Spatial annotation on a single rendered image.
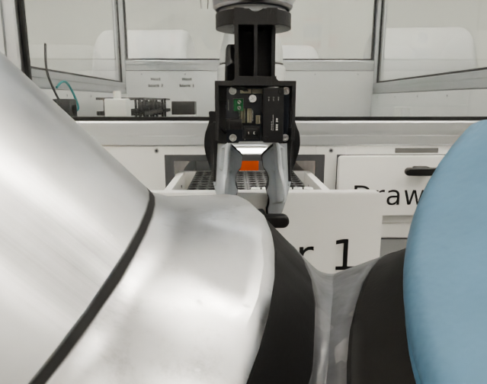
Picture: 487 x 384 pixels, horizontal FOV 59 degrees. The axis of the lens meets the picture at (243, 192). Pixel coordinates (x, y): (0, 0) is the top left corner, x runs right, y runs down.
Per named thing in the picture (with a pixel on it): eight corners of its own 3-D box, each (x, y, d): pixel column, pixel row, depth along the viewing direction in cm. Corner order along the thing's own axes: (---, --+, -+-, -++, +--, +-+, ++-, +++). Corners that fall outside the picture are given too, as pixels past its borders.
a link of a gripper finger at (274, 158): (271, 242, 42) (258, 148, 40) (267, 225, 48) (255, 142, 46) (303, 238, 42) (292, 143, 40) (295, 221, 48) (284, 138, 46)
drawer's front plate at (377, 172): (492, 215, 80) (500, 155, 78) (337, 216, 80) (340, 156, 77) (487, 212, 82) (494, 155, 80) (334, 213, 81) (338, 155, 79)
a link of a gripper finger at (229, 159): (203, 238, 42) (216, 143, 40) (207, 222, 47) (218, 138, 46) (235, 242, 42) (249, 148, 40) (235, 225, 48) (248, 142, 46)
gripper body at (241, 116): (211, 148, 38) (209, 3, 36) (216, 140, 47) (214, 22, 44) (298, 148, 38) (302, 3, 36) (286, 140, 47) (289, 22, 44)
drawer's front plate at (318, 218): (377, 286, 49) (384, 192, 47) (123, 288, 49) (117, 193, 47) (373, 280, 51) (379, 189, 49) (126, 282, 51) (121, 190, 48)
